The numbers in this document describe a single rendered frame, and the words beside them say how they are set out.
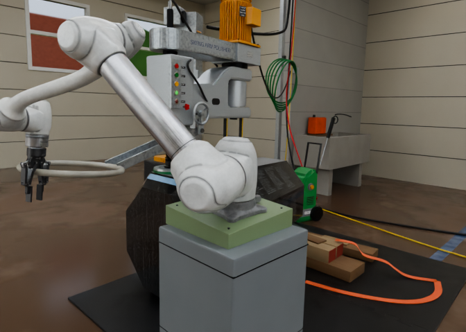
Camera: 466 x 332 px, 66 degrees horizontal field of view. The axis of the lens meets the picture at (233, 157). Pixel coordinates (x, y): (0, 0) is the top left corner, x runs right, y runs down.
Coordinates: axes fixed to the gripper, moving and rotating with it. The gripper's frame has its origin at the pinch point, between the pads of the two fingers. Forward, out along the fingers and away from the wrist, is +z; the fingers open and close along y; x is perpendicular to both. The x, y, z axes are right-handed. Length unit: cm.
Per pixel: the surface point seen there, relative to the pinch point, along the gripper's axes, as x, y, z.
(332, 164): -87, 407, -2
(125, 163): -11.3, 46.8, -12.5
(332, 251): -116, 163, 49
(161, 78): -15, 70, -63
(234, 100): -36, 136, -59
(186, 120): -27, 84, -39
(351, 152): -109, 457, -20
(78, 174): -16.9, 7.2, -10.2
